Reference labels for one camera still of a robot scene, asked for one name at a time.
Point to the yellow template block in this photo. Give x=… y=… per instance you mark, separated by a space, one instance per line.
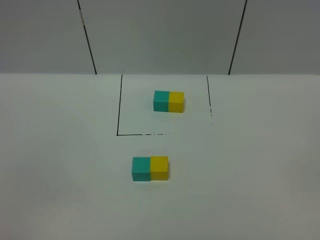
x=176 y=102

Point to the teal template block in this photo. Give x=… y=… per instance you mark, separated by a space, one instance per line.
x=161 y=101

